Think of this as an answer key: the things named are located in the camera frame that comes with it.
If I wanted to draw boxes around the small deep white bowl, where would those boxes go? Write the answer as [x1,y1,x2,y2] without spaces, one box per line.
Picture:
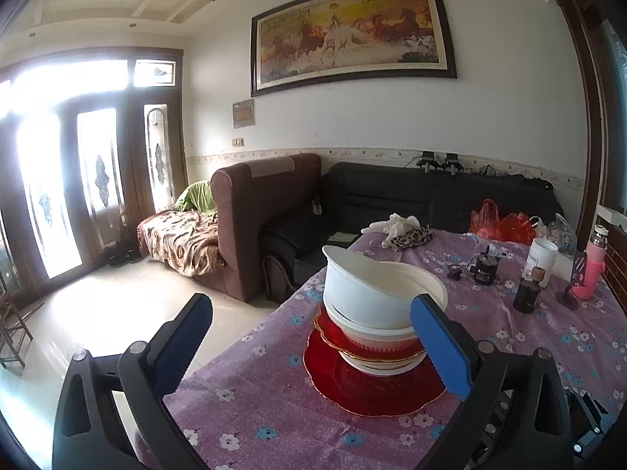
[322,246,417,329]

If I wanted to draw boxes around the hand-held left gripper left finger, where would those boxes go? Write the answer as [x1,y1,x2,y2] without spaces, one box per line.
[51,293,215,470]

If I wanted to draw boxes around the dark wooden door frame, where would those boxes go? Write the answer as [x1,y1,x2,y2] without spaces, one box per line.
[551,0,627,255]

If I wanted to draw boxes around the white smooth paper bowl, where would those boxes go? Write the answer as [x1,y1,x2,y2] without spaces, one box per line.
[326,304,417,338]

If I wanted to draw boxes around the purple floral tablecloth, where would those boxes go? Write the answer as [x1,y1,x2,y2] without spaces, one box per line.
[134,228,627,470]

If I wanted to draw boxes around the glass panelled wooden door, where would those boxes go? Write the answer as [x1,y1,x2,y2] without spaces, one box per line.
[0,46,187,304]

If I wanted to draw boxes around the black slotted phone stand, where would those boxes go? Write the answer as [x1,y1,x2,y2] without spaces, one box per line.
[560,251,589,310]

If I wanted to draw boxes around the wooden chair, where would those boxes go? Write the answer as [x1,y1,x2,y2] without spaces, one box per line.
[0,274,34,370]

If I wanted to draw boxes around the red plastic bag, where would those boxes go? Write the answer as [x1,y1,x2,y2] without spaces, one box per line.
[470,199,503,240]

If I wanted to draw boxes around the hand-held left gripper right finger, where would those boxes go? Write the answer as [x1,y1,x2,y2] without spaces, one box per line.
[410,294,574,470]

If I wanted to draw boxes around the black round gadget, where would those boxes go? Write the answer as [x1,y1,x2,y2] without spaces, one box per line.
[470,249,500,285]

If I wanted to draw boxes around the brown fabric sofa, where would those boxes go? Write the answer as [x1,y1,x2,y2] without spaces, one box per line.
[137,153,321,303]

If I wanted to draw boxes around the leopard print cloth pouch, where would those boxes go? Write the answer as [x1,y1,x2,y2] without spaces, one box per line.
[382,228,436,251]

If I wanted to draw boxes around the framed horse painting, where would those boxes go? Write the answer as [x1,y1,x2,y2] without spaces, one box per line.
[251,0,458,98]

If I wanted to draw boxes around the pink thermos with knitted sleeve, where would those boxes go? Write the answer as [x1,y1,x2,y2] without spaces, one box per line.
[571,225,609,299]

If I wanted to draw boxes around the red gold-rimmed glass plate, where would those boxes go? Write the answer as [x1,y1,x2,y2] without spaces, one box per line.
[303,328,448,416]
[313,311,427,364]

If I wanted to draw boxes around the green pillow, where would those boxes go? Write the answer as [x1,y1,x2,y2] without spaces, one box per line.
[175,181,219,216]

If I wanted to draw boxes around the white plastic jar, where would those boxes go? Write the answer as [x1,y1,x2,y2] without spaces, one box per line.
[526,237,559,289]

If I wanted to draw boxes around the white cloth gloves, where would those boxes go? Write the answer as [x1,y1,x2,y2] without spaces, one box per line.
[362,213,422,243]

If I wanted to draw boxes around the clear plastic bag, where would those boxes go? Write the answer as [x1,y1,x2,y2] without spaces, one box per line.
[546,213,579,255]

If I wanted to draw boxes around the dark bottle with cork cap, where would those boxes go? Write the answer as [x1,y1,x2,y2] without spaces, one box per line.
[513,267,547,314]

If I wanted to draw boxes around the brown wall plaque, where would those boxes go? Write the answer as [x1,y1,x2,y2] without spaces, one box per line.
[232,99,256,128]

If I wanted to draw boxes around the black leather sofa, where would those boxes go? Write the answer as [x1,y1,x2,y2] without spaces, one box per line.
[259,161,564,304]

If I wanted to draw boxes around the brown patterned blanket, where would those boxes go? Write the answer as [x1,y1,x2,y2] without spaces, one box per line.
[137,210,226,277]

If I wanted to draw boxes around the orange-red plastic bag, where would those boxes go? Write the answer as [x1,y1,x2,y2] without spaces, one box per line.
[500,213,537,246]

